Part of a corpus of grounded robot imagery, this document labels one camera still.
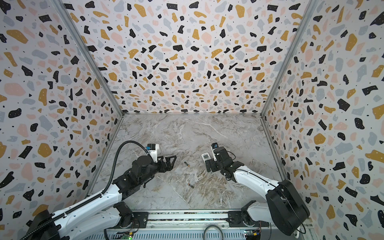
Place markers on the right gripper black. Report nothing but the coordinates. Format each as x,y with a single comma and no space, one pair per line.
214,165

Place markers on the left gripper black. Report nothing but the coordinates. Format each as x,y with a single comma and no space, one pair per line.
168,166

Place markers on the white remote control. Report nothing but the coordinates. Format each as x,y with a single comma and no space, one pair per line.
206,158

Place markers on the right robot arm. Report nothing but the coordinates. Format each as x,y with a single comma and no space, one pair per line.
283,205

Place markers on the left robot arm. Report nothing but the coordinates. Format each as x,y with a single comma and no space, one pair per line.
103,210

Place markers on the perforated metal cover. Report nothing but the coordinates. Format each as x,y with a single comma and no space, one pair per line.
180,235

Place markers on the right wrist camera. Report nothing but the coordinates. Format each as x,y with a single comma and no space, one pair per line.
215,151

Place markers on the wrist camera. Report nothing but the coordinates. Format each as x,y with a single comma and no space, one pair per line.
215,151
153,151

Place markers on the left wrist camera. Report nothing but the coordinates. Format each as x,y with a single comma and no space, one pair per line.
153,151

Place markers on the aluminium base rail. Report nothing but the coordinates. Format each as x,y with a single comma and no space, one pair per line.
182,220

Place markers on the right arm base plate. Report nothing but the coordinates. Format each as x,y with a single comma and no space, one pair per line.
241,219

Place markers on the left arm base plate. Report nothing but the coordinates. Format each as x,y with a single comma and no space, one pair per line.
135,220

